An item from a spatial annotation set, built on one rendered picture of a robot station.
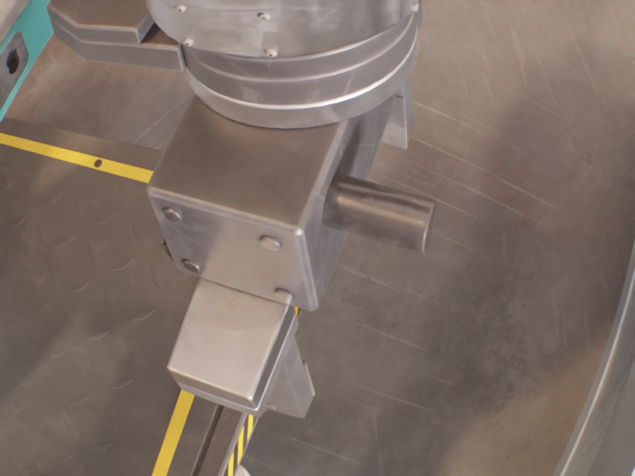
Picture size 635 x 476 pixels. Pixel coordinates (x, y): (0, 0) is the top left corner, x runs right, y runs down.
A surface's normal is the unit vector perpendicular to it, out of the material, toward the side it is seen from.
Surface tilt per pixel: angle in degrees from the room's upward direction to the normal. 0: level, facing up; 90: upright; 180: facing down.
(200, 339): 0
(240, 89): 90
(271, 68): 90
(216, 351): 0
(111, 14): 0
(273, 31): 90
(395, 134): 90
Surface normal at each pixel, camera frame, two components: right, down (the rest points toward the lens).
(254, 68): -0.27, 0.86
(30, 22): 0.94, 0.26
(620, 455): -0.87, -0.47
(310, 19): 0.19, 0.85
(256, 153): -0.08, -0.48
